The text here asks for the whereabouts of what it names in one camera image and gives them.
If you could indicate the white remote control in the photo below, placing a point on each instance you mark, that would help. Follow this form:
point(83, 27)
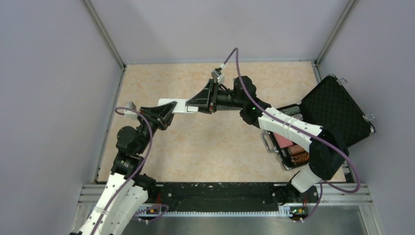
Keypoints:
point(181, 106)

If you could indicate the pink card deck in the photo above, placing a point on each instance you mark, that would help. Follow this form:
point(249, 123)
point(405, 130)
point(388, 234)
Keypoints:
point(282, 142)

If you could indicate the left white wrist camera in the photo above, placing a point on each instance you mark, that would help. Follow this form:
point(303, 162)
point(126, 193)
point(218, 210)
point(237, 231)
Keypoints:
point(130, 110)

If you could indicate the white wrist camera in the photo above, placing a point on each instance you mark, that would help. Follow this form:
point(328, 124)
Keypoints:
point(217, 76)
point(130, 110)

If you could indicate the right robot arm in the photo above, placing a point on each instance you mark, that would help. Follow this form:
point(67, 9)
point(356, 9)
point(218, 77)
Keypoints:
point(263, 116)

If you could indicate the black poker chip case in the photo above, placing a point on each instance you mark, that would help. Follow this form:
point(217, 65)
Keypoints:
point(344, 124)

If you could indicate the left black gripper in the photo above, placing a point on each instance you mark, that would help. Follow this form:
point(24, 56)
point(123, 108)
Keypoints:
point(162, 116)

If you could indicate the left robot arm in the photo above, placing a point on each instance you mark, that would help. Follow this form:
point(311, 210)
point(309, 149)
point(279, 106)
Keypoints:
point(126, 188)

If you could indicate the chrome case handle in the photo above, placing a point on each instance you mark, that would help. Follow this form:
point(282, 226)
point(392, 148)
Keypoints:
point(269, 141)

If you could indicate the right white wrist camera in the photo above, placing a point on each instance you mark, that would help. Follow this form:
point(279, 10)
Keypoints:
point(217, 76)

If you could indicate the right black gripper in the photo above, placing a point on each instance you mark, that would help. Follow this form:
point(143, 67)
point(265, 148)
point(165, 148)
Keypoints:
point(207, 99)

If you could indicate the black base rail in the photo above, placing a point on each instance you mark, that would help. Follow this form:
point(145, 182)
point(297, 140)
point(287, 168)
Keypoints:
point(223, 197)

